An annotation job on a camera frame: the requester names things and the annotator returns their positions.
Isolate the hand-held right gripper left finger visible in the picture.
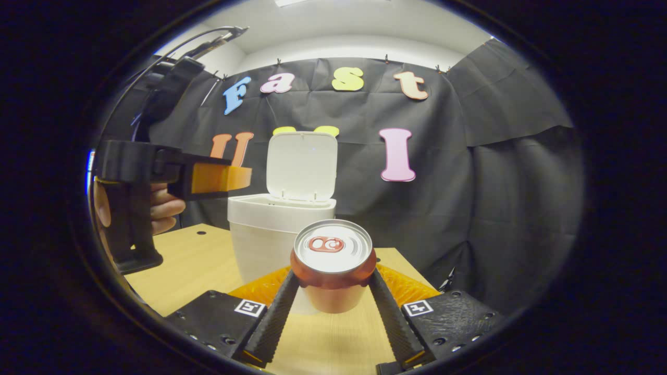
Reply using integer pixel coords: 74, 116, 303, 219
167, 266, 302, 365

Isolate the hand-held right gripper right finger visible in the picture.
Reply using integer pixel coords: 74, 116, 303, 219
367, 264, 509, 373

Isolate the white desktop garbage bin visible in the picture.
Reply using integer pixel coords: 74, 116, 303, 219
227, 131, 338, 286

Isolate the red pop can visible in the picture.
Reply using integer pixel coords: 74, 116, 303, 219
290, 219, 377, 314

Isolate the wooden desktop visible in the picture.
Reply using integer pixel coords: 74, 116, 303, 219
125, 224, 438, 375

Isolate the computer monitor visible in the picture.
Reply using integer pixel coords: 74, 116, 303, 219
85, 150, 96, 196

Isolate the black backdrop cloth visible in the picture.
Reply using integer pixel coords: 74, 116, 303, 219
99, 39, 584, 313

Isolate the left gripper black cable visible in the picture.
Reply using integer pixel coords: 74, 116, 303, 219
130, 26, 250, 141

